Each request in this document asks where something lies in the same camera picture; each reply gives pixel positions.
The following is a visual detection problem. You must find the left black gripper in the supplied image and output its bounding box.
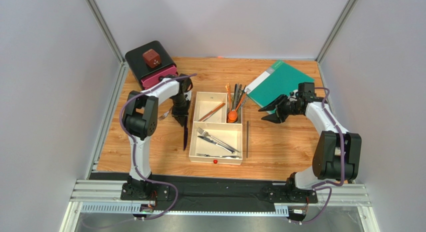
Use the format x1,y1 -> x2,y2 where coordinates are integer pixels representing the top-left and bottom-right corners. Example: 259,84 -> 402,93
172,94 -> 192,127

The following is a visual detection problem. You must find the blue serrated knife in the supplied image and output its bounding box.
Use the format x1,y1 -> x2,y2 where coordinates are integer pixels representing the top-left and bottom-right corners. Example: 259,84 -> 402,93
183,124 -> 189,151

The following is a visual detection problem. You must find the silver fork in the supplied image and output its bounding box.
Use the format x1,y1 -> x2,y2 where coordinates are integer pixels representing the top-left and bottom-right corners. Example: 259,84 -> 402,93
158,108 -> 173,121
196,153 -> 241,159

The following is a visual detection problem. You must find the blue-grey chopstick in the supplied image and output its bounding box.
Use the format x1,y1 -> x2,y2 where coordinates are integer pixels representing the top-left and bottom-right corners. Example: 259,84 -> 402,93
245,120 -> 250,159

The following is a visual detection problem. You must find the orange spoon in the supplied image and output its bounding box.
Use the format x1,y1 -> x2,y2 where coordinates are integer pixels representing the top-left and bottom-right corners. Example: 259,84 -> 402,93
227,92 -> 247,123

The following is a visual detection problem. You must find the orange chopstick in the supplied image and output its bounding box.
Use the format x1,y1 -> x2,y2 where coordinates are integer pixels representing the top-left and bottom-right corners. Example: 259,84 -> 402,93
198,102 -> 226,122

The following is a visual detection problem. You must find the black spoon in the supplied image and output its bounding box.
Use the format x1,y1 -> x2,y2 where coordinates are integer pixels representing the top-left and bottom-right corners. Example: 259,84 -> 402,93
233,83 -> 241,110

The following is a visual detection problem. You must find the silver table knife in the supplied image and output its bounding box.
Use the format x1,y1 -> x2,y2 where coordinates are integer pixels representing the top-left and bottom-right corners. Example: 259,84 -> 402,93
197,135 -> 236,154

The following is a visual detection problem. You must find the gold ornate spoon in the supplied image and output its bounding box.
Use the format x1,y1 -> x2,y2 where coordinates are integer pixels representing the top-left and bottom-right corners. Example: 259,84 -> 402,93
225,83 -> 233,111

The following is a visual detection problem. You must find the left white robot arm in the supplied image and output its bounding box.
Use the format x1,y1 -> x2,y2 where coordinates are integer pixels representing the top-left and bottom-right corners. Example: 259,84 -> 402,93
120,74 -> 193,195

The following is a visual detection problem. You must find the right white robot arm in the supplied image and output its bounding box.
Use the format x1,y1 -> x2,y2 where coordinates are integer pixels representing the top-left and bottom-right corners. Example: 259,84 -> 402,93
260,82 -> 362,190

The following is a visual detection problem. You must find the silver fork diagonal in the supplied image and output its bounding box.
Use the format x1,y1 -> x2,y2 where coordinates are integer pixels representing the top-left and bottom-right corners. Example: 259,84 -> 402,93
196,127 -> 240,153

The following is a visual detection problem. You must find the green notebook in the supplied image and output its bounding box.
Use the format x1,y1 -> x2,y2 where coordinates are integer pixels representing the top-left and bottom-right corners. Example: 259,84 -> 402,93
244,60 -> 314,108

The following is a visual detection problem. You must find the white divided utensil tray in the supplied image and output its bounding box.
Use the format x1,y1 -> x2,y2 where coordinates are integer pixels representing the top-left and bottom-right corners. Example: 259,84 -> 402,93
188,92 -> 243,165

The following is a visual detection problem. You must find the silver fork front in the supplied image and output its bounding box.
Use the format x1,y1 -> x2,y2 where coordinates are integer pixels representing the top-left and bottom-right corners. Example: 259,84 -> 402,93
196,153 -> 241,159

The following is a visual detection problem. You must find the black pink drawer box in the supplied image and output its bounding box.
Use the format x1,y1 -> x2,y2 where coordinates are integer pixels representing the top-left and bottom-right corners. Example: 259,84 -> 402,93
124,40 -> 178,90

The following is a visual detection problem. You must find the brown cube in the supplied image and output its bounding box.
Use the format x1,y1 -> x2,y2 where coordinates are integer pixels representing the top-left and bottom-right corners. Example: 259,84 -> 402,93
142,49 -> 162,69

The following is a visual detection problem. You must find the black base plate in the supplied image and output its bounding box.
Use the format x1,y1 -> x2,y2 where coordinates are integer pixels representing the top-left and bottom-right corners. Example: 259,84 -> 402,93
89,172 -> 318,212

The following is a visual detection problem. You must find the aluminium frame rail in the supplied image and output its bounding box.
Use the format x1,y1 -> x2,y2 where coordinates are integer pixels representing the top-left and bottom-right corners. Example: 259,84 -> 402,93
60,173 -> 379,232

